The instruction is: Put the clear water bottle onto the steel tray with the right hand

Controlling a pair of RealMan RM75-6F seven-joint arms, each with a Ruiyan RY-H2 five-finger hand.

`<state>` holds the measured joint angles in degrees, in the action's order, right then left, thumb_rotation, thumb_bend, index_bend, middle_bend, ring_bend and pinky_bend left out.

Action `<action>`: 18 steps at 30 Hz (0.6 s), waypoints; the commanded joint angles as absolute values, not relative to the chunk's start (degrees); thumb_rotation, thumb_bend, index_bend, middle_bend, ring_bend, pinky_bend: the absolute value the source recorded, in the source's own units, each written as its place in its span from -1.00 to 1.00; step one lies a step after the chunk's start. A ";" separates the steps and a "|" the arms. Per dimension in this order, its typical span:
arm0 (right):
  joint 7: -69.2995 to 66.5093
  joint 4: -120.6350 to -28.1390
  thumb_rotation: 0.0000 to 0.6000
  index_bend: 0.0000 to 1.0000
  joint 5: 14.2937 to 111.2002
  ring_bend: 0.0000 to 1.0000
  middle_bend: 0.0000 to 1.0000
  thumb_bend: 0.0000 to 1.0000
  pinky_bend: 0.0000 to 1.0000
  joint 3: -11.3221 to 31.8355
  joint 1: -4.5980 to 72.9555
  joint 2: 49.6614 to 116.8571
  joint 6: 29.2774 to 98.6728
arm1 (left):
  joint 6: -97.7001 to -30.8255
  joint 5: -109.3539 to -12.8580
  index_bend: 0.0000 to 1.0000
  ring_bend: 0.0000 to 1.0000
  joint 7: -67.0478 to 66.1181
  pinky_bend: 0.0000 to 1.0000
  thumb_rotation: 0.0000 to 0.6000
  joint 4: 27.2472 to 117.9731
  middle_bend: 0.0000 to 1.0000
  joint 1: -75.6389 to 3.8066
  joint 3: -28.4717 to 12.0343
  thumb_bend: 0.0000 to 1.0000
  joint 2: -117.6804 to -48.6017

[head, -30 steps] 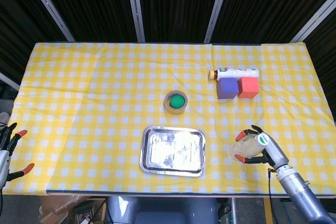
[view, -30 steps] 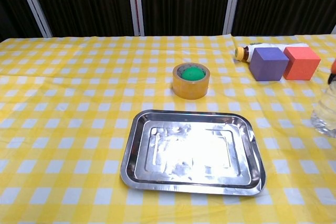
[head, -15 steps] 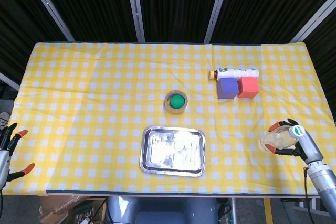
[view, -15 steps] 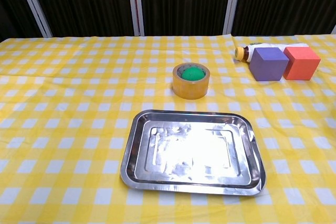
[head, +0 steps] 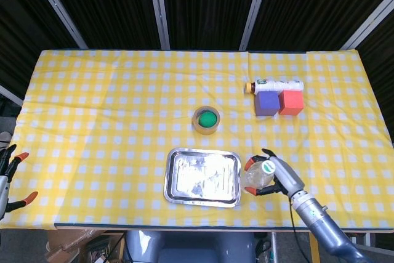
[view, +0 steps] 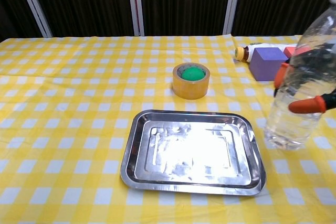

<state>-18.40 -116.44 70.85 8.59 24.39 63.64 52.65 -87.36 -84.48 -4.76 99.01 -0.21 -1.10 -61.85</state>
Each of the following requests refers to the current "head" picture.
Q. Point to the yellow tape roll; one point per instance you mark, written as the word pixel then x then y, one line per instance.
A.
pixel 205 131

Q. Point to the yellow vertical bar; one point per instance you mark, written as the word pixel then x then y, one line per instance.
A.
pixel 313 249

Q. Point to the metal tray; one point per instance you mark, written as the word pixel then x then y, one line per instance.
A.
pixel 201 178

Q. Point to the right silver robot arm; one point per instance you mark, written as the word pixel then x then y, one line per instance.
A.
pixel 323 226

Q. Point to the purple foam cube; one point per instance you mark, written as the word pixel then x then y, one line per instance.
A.
pixel 267 104

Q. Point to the green ball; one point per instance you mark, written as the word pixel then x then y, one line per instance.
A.
pixel 207 120

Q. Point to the yellow checkered tablecloth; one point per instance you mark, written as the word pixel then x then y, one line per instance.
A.
pixel 107 121

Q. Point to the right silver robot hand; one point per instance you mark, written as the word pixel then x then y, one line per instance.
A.
pixel 289 180

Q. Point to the white partition post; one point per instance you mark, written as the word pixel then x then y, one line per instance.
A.
pixel 10 96
pixel 367 19
pixel 158 7
pixel 58 9
pixel 255 10

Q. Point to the grey robot torso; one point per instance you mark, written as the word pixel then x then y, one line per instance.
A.
pixel 191 247

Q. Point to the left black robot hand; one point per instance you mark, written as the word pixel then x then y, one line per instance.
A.
pixel 8 170

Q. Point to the red foam cube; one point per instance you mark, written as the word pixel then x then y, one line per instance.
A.
pixel 291 103

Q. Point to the silver metal table leg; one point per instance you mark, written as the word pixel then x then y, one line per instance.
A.
pixel 274 247

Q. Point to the clear plastic bottle green cap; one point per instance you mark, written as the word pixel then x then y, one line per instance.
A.
pixel 258 178

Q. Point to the white-label bottle yellow cap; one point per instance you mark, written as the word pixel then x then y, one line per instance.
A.
pixel 277 85

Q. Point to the brown cardboard box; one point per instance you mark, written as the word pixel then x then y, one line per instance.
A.
pixel 67 244

